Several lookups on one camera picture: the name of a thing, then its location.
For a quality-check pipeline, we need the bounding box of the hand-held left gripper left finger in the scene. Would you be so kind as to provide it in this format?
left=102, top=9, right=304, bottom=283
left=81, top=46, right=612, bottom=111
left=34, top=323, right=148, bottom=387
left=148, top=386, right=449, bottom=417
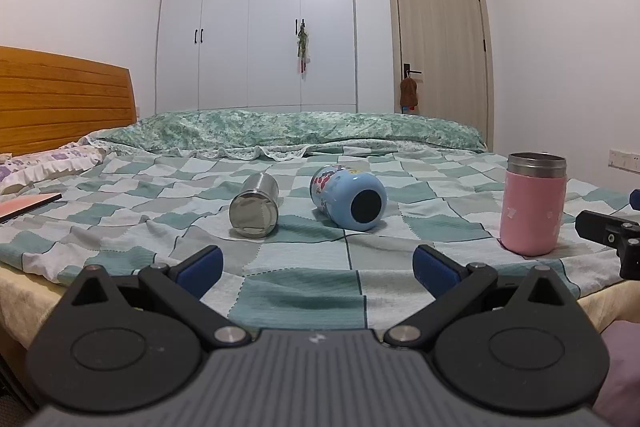
left=65, top=245, right=252, bottom=351

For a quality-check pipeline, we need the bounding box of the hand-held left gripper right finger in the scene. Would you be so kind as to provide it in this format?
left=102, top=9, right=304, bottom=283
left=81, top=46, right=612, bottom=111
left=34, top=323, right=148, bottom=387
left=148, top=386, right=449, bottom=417
left=383, top=244, right=577, bottom=351

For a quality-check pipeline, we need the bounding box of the stainless steel cup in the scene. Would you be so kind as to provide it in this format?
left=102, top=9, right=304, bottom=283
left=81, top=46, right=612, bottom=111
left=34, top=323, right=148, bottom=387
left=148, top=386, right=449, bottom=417
left=229, top=172, right=280, bottom=239

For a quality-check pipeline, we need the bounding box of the blue cartoon print cup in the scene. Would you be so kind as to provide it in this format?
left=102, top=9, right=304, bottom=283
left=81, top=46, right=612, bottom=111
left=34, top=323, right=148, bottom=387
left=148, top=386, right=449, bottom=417
left=309, top=164, right=389, bottom=233

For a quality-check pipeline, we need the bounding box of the pink cup with steel rim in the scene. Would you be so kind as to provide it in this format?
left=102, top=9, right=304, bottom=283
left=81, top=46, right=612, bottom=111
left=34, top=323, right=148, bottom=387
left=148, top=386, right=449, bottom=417
left=499, top=151, right=568, bottom=257

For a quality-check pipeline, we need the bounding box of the green checkered bedsheet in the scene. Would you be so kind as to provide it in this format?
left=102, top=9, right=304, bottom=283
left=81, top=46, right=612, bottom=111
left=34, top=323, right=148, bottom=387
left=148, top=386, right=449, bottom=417
left=0, top=149, right=640, bottom=331

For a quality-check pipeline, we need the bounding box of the purple cloth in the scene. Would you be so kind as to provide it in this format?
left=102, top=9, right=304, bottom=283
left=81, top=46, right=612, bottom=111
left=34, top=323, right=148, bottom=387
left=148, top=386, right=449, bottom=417
left=592, top=320, right=640, bottom=427

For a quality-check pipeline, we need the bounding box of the green floral quilt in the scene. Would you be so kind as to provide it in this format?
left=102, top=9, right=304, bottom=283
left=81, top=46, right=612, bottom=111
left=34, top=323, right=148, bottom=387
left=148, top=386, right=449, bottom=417
left=82, top=109, right=487, bottom=160

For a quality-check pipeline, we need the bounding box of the brown hanging bag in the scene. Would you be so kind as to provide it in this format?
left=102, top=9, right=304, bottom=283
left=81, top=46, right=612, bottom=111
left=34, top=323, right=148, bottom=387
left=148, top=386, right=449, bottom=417
left=399, top=76, right=420, bottom=108

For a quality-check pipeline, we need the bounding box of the pink book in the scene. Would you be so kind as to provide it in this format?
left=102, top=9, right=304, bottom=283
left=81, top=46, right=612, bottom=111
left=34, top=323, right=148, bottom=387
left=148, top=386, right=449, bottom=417
left=0, top=192, right=64, bottom=225

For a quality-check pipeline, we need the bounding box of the purple floral pillow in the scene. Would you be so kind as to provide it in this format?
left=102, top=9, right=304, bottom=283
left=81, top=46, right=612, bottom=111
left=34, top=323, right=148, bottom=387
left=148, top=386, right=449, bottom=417
left=0, top=144, right=109, bottom=196

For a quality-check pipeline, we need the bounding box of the wooden headboard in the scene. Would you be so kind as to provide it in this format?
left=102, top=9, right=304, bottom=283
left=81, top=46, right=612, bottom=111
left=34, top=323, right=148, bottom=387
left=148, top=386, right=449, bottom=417
left=0, top=45, right=139, bottom=156

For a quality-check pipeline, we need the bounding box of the beige wooden door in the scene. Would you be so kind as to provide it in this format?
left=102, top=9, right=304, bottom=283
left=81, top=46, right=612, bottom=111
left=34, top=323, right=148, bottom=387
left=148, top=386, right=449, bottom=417
left=385, top=0, right=496, bottom=153

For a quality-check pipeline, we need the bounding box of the white wardrobe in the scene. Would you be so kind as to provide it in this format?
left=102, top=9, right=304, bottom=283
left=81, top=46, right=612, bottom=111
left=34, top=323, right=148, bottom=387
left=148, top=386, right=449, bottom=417
left=154, top=0, right=359, bottom=113

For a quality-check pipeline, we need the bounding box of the green hanging ornament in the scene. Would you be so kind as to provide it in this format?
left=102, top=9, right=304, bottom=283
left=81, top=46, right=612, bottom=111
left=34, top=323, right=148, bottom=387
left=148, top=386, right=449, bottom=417
left=295, top=21, right=312, bottom=76

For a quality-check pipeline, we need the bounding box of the wall socket panel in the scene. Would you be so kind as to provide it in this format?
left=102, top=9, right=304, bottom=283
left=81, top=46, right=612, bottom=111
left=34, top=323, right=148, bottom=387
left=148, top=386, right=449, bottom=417
left=607, top=148, right=640, bottom=173

